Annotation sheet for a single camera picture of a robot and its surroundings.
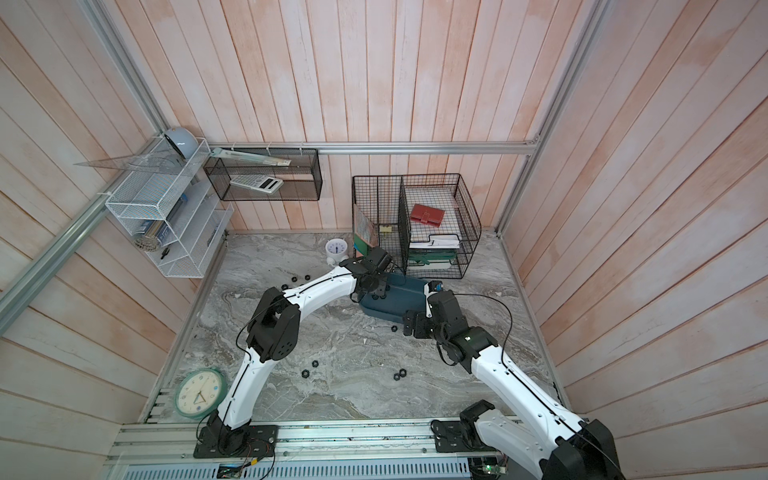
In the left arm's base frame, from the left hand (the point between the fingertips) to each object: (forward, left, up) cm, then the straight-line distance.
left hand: (376, 287), depth 99 cm
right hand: (-14, -12, +8) cm, 20 cm away
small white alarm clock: (+18, +15, -1) cm, 23 cm away
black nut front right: (-28, -6, -4) cm, 29 cm away
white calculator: (+27, +38, +23) cm, 52 cm away
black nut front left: (-27, +20, -3) cm, 34 cm away
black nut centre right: (-13, -6, -3) cm, 15 cm away
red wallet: (+16, -17, +18) cm, 30 cm away
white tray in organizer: (+9, -20, +13) cm, 26 cm away
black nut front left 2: (-25, +18, -3) cm, 30 cm away
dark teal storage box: (0, -10, -4) cm, 11 cm away
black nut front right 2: (-27, -8, -3) cm, 28 cm away
